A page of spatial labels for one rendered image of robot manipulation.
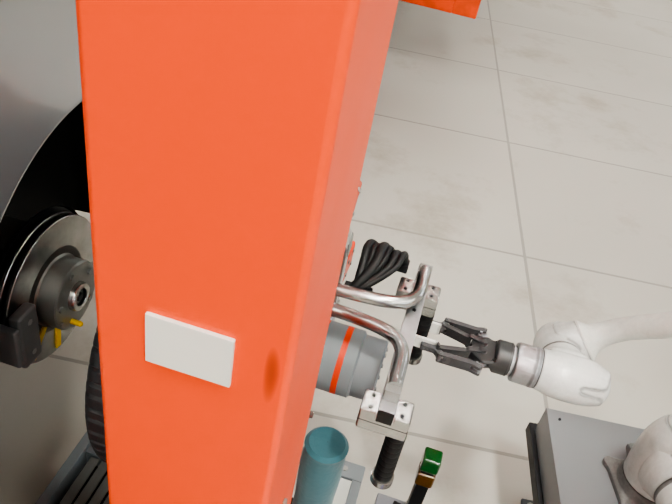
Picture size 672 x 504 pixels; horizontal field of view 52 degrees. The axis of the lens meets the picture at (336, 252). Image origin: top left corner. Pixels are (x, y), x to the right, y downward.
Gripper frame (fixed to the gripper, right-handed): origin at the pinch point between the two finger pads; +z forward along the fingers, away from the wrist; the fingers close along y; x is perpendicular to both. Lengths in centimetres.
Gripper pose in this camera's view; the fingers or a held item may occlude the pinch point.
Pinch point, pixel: (421, 332)
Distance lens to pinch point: 154.5
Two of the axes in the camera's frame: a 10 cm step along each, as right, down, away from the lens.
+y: 2.6, -5.5, 7.9
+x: 1.6, -7.8, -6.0
